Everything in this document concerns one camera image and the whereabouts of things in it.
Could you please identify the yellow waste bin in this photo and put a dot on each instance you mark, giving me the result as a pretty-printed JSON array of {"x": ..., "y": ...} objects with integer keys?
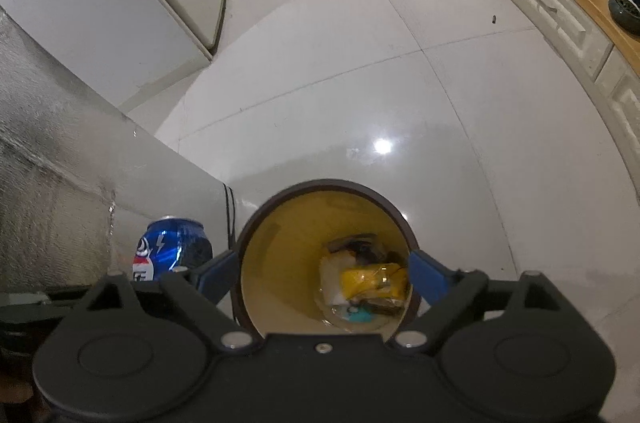
[{"x": 280, "y": 263}]

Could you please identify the blue drink can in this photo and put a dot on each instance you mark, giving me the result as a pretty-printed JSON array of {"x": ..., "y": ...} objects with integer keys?
[{"x": 167, "y": 248}]

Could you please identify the foil covered table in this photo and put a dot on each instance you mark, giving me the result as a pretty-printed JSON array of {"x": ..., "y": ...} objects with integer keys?
[{"x": 60, "y": 203}]

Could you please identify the wooden top bench cabinet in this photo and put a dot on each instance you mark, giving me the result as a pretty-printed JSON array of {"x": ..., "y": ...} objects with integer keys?
[{"x": 560, "y": 13}]

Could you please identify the gold box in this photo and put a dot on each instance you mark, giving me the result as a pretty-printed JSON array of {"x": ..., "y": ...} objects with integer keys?
[{"x": 372, "y": 280}]

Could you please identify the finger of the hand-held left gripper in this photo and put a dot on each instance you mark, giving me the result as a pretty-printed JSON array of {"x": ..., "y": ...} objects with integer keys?
[{"x": 30, "y": 300}]

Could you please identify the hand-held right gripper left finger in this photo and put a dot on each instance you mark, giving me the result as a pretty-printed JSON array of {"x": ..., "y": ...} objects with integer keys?
[{"x": 220, "y": 275}]

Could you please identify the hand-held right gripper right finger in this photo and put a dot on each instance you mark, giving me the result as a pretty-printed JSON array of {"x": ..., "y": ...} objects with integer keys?
[{"x": 430, "y": 275}]

